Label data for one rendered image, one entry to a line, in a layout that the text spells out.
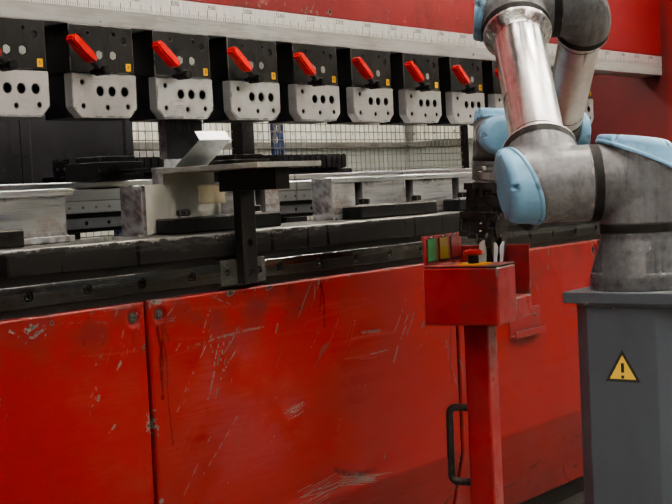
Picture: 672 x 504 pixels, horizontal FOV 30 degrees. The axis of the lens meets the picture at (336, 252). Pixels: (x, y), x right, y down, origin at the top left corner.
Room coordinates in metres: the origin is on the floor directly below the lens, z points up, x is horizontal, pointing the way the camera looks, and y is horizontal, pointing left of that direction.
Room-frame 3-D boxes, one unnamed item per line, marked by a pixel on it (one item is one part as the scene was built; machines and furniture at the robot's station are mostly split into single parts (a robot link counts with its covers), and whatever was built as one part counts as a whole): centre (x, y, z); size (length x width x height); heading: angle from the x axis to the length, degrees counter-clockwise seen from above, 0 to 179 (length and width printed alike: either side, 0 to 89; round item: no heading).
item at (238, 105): (2.60, 0.18, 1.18); 0.15 x 0.09 x 0.17; 141
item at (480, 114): (2.61, -0.33, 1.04); 0.09 x 0.08 x 0.11; 179
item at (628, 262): (1.90, -0.46, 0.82); 0.15 x 0.15 x 0.10
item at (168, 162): (2.47, 0.29, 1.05); 0.10 x 0.02 x 0.10; 141
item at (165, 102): (2.45, 0.31, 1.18); 0.15 x 0.09 x 0.17; 141
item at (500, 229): (2.63, -0.32, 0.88); 0.09 x 0.08 x 0.12; 62
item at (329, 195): (3.45, -0.50, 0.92); 1.67 x 0.06 x 0.10; 141
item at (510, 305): (2.58, -0.29, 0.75); 0.20 x 0.16 x 0.18; 152
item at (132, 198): (2.51, 0.26, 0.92); 0.39 x 0.06 x 0.10; 141
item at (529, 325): (3.17, -0.48, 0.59); 0.15 x 0.02 x 0.07; 141
